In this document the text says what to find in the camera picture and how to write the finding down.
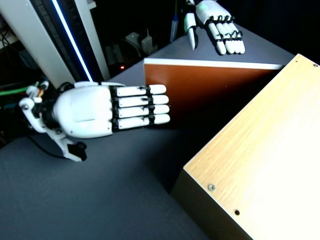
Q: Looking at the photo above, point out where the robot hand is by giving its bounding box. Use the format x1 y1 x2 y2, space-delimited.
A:
52 81 171 140
183 0 246 56

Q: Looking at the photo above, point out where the reddish-brown wooden panel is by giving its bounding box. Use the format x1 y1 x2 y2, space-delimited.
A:
143 57 286 131

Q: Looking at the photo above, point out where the light wooden box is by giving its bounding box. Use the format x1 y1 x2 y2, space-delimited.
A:
170 53 320 240

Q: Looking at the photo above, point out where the white power adapter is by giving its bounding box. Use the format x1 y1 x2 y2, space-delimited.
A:
141 28 159 55

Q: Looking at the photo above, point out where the grey power adapter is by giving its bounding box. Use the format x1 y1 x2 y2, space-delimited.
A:
124 31 142 51

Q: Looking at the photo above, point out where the grey table cloth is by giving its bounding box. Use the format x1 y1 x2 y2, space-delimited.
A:
0 23 296 240

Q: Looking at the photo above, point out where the white column with light strip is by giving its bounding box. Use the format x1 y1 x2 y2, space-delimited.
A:
0 0 111 89

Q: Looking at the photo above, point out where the black cable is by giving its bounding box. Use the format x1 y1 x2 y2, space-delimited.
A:
31 136 66 159

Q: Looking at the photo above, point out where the green cable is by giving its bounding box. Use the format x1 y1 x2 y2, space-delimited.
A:
0 86 29 97

